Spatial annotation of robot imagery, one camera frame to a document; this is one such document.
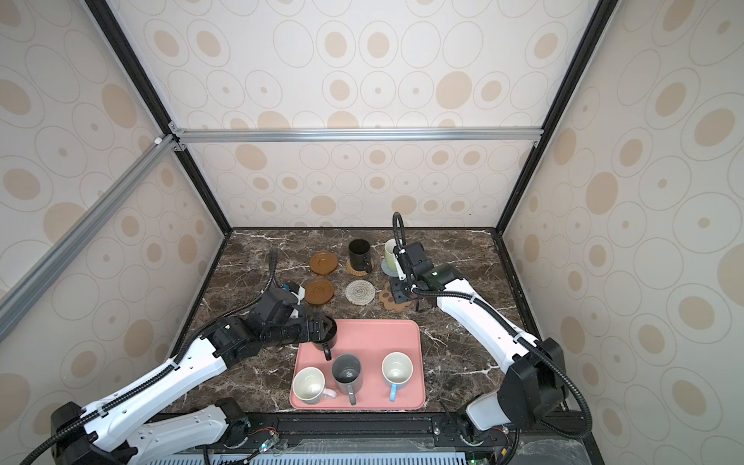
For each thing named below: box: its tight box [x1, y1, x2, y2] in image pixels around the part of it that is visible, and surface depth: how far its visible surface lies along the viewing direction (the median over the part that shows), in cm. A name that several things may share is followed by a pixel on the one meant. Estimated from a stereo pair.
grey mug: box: [331, 352, 363, 406], surface depth 76 cm
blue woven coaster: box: [380, 257, 399, 278], surface depth 108 cm
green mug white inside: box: [383, 238, 398, 273], surface depth 105 cm
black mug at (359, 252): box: [348, 238, 373, 274], surface depth 105 cm
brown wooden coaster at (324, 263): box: [310, 250, 339, 276], surface depth 111 cm
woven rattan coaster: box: [346, 259, 369, 278], surface depth 108 cm
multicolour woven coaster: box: [344, 279, 376, 306], surface depth 102 cm
